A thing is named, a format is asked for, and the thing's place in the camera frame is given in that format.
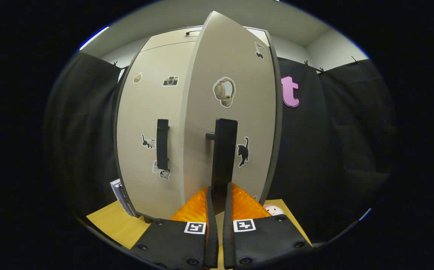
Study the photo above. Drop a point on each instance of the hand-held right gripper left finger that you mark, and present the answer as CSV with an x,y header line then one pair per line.
x,y
211,232

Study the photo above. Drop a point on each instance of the beige cabinet door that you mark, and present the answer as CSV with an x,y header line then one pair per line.
x,y
202,93
145,112

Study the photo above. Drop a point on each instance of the pink white plush toy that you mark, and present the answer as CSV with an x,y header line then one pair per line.
x,y
273,210

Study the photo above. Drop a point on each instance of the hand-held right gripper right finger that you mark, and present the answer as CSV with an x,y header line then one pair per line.
x,y
227,232

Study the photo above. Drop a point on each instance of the beige double-door shoe cabinet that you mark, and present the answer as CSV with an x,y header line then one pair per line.
x,y
276,112

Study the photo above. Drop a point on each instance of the row of black cloth clips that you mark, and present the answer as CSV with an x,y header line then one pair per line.
x,y
321,70

